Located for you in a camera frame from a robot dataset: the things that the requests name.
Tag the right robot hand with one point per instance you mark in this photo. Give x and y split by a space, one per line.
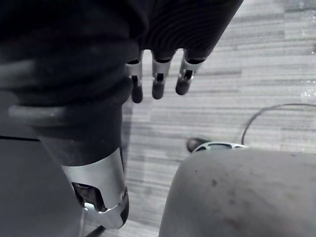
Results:
74 61

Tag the dark robot foot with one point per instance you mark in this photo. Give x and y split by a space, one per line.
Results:
192 144

